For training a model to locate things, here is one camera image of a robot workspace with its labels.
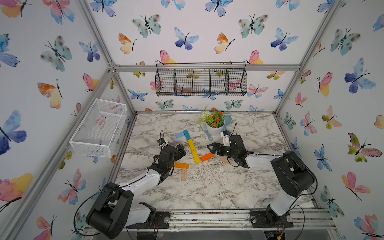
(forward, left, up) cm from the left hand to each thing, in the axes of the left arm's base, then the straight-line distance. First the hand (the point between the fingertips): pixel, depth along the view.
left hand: (179, 147), depth 89 cm
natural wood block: (-12, -2, -10) cm, 16 cm away
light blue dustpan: (+31, -35, -10) cm, 48 cm away
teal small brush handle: (+20, -16, -5) cm, 26 cm away
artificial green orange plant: (+16, -21, +6) cm, 27 cm away
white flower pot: (+13, -23, -2) cm, 26 cm away
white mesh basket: (+7, +46, +8) cm, 47 cm away
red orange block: (-1, -17, -10) cm, 19 cm away
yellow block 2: (-1, -10, -10) cm, 14 cm away
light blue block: (+17, +3, -11) cm, 20 cm away
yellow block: (+8, -7, -10) cm, 14 cm away
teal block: (+17, -4, -10) cm, 20 cm away
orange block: (-6, -1, -12) cm, 13 cm away
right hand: (+1, -20, -1) cm, 20 cm away
